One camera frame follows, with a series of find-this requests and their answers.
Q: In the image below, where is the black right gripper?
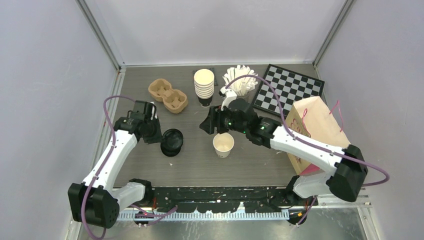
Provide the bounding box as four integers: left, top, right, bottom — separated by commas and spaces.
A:
199, 104, 248, 135

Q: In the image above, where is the white paper coffee cup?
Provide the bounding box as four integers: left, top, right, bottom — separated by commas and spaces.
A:
212, 132, 235, 158

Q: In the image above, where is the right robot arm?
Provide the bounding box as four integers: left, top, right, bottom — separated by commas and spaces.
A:
199, 99, 368, 205

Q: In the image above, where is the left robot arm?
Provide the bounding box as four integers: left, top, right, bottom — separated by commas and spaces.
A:
67, 100, 162, 229

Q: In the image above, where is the stack of black cup lids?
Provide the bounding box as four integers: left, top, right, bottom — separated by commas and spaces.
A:
160, 128, 184, 157

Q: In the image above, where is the brown pulp cup carrier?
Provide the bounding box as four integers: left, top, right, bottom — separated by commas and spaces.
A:
148, 78, 189, 114

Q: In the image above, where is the stack of paper cups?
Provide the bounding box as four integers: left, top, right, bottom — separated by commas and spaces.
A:
194, 82, 215, 108

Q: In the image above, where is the white paper-wrapped straws bundle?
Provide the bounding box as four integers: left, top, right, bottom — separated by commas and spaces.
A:
222, 65, 258, 97

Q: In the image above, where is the small dark mat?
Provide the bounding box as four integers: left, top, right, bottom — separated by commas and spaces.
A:
192, 67, 218, 86

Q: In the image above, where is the black white checkerboard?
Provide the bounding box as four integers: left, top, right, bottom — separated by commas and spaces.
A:
251, 64, 325, 117

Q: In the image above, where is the yellow pink paper bag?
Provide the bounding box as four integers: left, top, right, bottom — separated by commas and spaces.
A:
283, 96, 352, 176

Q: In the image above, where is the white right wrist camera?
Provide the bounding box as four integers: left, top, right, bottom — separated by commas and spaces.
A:
218, 86, 237, 111

